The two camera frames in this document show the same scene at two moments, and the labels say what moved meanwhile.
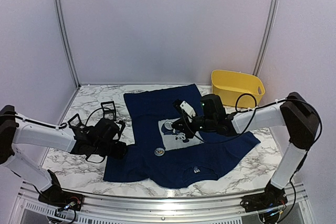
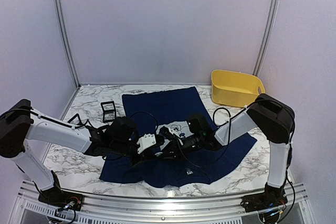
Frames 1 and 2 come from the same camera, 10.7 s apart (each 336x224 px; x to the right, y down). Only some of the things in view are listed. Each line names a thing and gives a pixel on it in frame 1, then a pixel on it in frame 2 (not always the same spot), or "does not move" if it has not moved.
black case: (72, 118) does not move
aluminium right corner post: (264, 45) does not move
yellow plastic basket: (229, 84) does not move
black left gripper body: (103, 149) -> (119, 147)
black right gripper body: (208, 122) -> (198, 137)
